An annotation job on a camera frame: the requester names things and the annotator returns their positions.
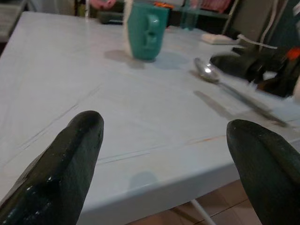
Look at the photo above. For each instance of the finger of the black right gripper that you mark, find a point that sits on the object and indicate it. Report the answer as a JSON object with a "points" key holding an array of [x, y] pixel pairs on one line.
{"points": [[230, 65]]}

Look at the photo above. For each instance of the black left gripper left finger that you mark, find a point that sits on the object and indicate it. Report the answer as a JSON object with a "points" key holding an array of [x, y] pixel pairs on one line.
{"points": [[58, 168]]}

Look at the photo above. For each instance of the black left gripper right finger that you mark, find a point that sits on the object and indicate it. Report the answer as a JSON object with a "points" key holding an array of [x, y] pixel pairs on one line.
{"points": [[269, 168]]}

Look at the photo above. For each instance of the person's hand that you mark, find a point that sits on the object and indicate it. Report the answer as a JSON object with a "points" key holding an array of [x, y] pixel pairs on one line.
{"points": [[103, 3]]}

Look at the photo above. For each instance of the silver metal spoon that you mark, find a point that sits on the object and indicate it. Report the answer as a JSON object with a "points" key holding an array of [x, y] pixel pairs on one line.
{"points": [[208, 71]]}

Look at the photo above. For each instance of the orange red tag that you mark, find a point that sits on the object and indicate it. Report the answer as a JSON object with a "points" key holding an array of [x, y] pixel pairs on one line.
{"points": [[294, 54]]}

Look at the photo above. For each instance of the white flat rectangular object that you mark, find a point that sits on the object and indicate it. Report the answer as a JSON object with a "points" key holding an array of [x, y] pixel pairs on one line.
{"points": [[216, 38]]}

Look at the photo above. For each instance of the white metal table leg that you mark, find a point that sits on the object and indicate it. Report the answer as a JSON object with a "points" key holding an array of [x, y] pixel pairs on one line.
{"points": [[202, 211]]}

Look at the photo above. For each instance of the teal ceramic mug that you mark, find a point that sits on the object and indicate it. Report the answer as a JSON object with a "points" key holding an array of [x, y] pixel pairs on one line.
{"points": [[145, 32]]}

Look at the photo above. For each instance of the white slender upright object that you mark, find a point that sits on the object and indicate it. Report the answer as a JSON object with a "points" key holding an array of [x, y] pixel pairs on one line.
{"points": [[127, 28]]}

